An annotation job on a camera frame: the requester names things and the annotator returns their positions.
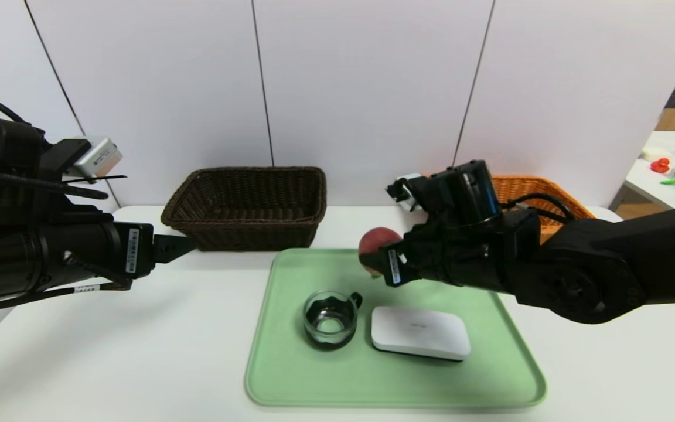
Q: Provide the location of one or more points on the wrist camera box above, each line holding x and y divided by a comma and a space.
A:
98, 155
411, 190

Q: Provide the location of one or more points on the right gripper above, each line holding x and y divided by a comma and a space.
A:
395, 266

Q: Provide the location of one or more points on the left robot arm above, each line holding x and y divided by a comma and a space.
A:
21, 258

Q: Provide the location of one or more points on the small red toy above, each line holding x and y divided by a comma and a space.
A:
660, 166

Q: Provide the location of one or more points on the pink peach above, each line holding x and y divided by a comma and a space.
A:
375, 243

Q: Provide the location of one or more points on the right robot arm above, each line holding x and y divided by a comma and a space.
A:
607, 264

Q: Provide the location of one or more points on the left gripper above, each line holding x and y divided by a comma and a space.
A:
137, 249

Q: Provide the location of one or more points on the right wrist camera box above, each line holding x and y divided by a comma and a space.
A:
411, 190

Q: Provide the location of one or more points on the dark brown wicker basket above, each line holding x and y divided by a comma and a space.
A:
244, 234

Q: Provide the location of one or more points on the thin black zip tie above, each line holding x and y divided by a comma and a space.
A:
97, 178

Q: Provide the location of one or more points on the orange wicker basket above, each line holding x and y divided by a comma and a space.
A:
525, 190

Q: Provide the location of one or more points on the cream white flat object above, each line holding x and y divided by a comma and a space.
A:
655, 154

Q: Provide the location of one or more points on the light green plastic tray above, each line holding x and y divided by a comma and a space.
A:
314, 375

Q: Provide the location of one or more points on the white round-edged side table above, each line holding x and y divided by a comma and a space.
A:
654, 181

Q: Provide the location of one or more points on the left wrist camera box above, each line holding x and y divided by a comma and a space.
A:
98, 155

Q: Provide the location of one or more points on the white plastic box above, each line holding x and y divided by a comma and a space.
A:
419, 334

